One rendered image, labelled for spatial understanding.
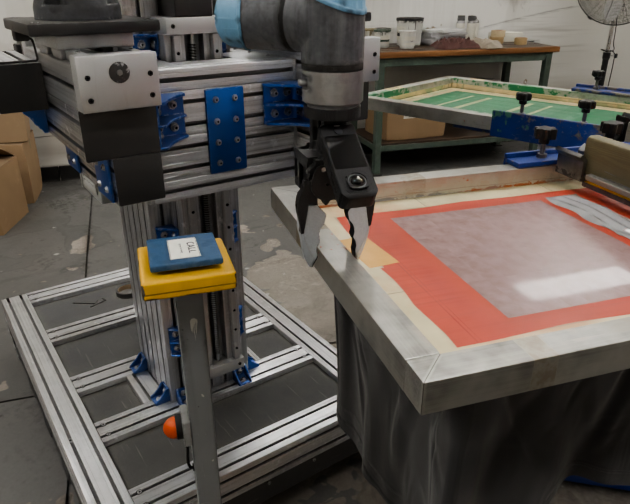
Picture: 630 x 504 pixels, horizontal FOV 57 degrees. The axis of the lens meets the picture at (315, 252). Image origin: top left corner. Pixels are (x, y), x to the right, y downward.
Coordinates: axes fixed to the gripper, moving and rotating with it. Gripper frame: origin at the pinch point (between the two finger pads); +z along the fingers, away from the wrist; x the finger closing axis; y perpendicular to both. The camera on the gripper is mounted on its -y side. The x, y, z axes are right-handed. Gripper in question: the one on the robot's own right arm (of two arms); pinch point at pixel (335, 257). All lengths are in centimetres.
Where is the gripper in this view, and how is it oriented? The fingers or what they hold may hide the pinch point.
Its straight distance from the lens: 79.3
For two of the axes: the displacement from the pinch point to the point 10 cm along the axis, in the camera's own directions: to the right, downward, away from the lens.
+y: -3.0, -4.0, 8.6
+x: -9.5, 1.3, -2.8
